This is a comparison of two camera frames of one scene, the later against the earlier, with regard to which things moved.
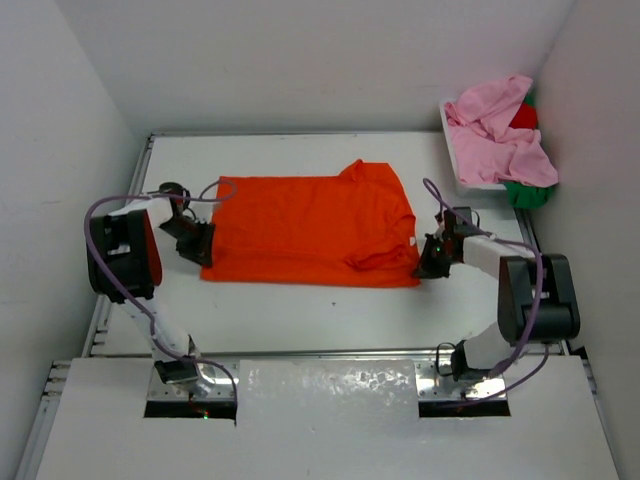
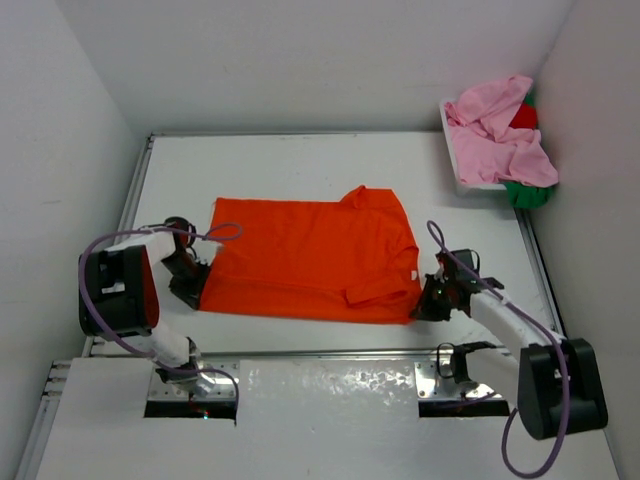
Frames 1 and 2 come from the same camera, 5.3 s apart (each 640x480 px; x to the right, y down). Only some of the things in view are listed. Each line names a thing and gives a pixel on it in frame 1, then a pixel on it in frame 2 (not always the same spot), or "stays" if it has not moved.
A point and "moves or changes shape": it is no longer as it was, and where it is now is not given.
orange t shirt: x=353 y=228 moves or changes shape
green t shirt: x=528 y=196 stays
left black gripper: x=193 y=253 → x=190 y=293
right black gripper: x=425 y=267 → x=424 y=309
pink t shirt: x=486 y=149 stays
